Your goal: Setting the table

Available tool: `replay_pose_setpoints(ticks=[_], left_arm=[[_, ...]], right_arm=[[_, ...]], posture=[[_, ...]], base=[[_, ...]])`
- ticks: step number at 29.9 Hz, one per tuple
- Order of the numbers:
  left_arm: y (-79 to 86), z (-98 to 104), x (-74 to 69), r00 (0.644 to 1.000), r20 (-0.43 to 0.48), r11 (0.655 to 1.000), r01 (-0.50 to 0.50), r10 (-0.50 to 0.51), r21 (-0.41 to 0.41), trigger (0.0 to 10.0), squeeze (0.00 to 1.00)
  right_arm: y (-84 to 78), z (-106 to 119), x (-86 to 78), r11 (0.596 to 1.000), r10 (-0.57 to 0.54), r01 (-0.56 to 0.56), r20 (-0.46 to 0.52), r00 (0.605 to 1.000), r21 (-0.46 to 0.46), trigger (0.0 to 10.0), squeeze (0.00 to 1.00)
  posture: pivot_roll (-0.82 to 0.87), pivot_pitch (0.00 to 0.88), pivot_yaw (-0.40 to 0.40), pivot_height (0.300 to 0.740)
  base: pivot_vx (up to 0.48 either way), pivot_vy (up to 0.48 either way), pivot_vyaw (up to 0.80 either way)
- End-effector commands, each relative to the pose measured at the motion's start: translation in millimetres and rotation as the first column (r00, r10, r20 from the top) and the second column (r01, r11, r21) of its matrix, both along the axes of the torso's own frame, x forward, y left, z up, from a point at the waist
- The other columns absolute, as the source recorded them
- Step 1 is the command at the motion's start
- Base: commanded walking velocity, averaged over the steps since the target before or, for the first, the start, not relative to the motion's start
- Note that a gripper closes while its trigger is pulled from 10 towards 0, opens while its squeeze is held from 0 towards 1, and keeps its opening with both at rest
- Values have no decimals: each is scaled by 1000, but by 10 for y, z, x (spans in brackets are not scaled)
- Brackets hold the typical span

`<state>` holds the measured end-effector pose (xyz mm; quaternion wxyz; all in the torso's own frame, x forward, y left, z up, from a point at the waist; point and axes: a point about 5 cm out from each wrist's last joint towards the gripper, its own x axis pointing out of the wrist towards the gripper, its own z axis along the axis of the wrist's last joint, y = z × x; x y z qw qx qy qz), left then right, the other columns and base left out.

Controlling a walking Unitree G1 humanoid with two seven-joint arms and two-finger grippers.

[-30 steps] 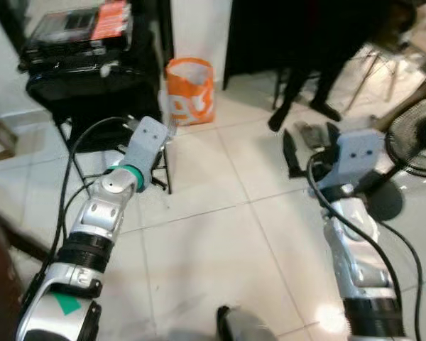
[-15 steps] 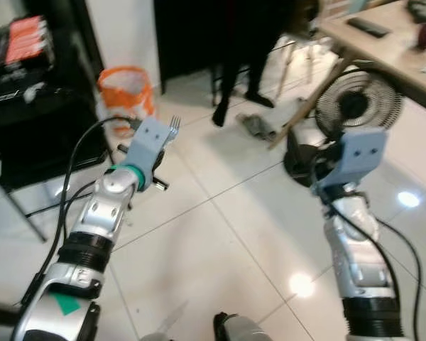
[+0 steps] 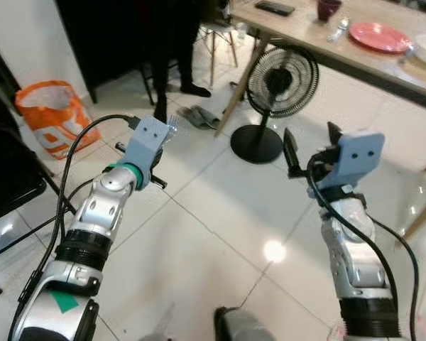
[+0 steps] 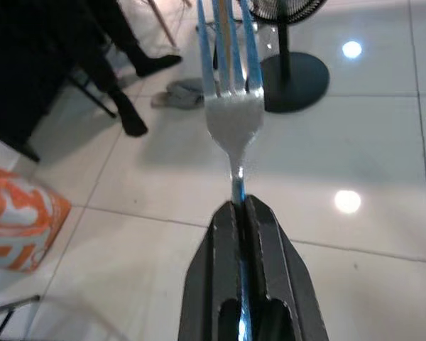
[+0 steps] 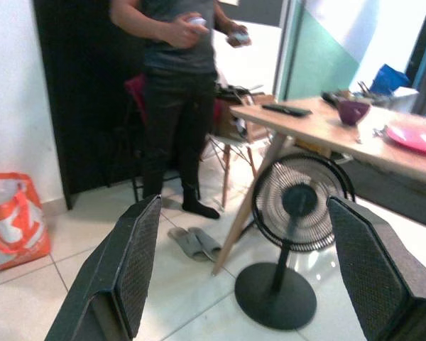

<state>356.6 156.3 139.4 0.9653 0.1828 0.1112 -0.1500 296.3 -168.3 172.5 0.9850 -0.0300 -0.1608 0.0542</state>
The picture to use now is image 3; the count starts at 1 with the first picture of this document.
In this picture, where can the silver metal fork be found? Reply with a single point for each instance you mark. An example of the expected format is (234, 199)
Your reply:
(172, 128)

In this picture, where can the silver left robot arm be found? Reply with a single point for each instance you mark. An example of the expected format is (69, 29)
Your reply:
(99, 206)

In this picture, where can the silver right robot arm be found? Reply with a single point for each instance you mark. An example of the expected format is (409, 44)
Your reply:
(351, 241)

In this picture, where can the black standing fan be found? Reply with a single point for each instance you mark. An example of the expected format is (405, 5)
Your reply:
(280, 82)

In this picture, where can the light wooden table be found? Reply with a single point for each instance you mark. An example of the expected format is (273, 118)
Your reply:
(305, 35)

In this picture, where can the red plate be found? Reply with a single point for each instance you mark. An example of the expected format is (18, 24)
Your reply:
(380, 37)

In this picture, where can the silver metal spoon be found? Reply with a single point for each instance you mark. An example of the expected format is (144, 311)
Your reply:
(343, 24)

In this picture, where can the silver metal cutlery piece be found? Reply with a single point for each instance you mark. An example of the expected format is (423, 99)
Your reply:
(410, 51)

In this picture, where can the orange shopping bag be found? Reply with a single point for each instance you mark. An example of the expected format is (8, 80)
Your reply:
(53, 131)

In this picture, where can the dark purple mug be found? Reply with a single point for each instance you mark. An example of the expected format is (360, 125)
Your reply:
(329, 8)

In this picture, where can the person in black trousers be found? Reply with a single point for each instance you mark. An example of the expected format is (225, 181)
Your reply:
(184, 57)

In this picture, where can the black phone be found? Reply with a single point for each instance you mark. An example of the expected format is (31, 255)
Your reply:
(275, 8)

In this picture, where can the white stool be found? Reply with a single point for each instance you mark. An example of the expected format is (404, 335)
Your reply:
(213, 32)

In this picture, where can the black folding chair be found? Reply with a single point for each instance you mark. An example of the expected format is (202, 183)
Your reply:
(7, 177)

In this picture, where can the grey robot leg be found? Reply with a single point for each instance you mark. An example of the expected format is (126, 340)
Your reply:
(241, 327)

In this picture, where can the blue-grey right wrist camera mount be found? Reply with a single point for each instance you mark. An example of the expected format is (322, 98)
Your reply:
(362, 156)

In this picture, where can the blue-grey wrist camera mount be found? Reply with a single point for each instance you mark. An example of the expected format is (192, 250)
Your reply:
(362, 156)
(145, 138)

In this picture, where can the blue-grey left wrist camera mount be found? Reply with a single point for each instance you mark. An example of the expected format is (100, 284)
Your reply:
(145, 138)

